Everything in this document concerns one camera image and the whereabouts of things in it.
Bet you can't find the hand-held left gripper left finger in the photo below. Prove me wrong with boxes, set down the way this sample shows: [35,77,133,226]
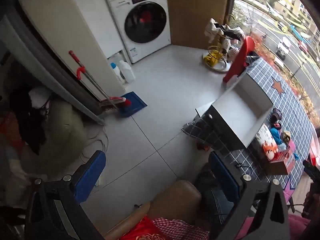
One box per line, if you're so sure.
[24,150,107,240]

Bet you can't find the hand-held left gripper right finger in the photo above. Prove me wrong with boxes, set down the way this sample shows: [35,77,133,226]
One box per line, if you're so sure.
[209,151,292,240]

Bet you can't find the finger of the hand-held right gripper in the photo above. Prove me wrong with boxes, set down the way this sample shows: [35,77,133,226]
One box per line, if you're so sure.
[302,159,320,194]

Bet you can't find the printed cardboard box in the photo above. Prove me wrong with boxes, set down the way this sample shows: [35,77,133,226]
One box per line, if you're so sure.
[260,140,297,177]

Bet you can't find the dark red knit hat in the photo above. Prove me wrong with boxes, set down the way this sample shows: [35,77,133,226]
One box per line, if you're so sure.
[270,108,283,130]

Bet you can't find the grey box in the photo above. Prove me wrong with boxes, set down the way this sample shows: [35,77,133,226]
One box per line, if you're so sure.
[195,72,273,149]

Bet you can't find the person's right hand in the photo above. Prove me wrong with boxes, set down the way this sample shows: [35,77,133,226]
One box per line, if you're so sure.
[301,192,316,218]

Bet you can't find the denim cloth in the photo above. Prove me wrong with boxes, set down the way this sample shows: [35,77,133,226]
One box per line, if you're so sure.
[195,164,237,227]

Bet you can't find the brown leather chair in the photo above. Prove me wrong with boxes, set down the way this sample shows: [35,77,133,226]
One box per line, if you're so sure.
[104,180,203,240]

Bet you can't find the white snack packet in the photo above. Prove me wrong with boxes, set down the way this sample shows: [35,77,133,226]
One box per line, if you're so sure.
[255,124,279,160]

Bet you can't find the pink pants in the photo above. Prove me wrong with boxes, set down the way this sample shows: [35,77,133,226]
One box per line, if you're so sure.
[236,216,288,240]

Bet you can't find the red checked cloth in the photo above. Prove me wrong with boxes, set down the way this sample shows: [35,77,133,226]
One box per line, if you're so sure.
[150,217,210,238]

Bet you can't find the black cloth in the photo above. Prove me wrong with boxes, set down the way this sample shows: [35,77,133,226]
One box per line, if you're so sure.
[9,87,50,155]

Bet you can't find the grey checked star tablecloth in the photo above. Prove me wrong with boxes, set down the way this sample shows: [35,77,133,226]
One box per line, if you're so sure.
[181,57,318,198]

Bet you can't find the blue dustpan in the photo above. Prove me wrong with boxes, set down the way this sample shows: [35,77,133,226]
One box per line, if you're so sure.
[117,92,148,118]

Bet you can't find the white bottle blue cap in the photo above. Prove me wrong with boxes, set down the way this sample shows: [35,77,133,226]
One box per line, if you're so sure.
[110,62,125,84]

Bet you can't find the translucent white jug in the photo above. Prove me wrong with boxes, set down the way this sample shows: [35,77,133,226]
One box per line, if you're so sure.
[119,60,136,83]

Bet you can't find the red chair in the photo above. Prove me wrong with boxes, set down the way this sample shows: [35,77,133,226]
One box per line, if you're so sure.
[222,35,255,84]

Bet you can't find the yellow cloth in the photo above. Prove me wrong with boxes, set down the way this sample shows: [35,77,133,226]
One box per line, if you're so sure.
[204,50,223,67]

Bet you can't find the beige checked cloth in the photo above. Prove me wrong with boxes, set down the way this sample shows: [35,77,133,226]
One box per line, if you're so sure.
[227,44,241,60]

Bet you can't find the white car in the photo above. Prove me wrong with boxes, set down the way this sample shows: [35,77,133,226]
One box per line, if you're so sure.
[275,36,292,60]

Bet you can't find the black clothes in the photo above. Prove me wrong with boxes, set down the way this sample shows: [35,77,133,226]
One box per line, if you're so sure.
[215,23,245,40]

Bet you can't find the white cloth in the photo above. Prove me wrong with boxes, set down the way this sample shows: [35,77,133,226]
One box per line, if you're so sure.
[204,18,220,43]

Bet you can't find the white cabinet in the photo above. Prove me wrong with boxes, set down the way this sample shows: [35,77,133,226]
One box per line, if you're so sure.
[17,0,127,95]

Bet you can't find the white washing machine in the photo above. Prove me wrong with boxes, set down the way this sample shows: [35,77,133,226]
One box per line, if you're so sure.
[106,0,172,64]

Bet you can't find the brown board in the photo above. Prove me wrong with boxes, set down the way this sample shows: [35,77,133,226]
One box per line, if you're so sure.
[165,0,229,50]

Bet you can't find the white cables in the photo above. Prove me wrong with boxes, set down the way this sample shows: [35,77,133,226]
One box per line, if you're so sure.
[82,127,109,160]

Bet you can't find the red handled broom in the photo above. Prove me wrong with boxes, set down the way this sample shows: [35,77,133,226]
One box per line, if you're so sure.
[69,51,132,113]

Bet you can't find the gold wire rack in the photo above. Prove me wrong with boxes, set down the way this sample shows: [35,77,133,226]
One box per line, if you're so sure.
[204,17,244,74]

